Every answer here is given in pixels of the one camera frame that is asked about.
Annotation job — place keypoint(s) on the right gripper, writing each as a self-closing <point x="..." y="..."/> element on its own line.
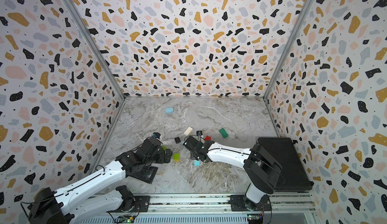
<point x="192" y="157"/>

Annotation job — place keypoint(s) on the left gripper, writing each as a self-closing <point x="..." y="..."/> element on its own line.
<point x="163" y="159"/>

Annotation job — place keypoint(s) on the cream long lego brick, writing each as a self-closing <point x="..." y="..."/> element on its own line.
<point x="188" y="131"/>

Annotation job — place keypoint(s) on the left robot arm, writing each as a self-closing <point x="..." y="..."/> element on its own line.
<point x="76" y="202"/>

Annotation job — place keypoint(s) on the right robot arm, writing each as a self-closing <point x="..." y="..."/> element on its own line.
<point x="261" y="167"/>

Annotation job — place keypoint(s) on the black square lego brick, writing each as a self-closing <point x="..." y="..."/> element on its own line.
<point x="177" y="139"/>

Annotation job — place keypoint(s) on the dark green long lego brick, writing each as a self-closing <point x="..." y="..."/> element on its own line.
<point x="223" y="133"/>

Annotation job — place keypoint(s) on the light blue round puck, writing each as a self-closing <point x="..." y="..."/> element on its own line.
<point x="169" y="110"/>

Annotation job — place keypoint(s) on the green circuit board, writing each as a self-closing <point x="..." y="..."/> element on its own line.
<point x="127" y="219"/>

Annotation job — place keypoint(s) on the black hard case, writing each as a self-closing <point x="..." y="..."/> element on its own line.
<point x="293" y="176"/>

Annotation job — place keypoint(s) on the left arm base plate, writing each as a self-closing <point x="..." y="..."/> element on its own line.
<point x="136" y="204"/>

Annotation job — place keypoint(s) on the aluminium frame rail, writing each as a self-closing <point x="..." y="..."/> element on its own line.
<point x="290" y="208"/>

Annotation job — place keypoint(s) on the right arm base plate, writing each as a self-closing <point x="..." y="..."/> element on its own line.
<point x="240" y="203"/>

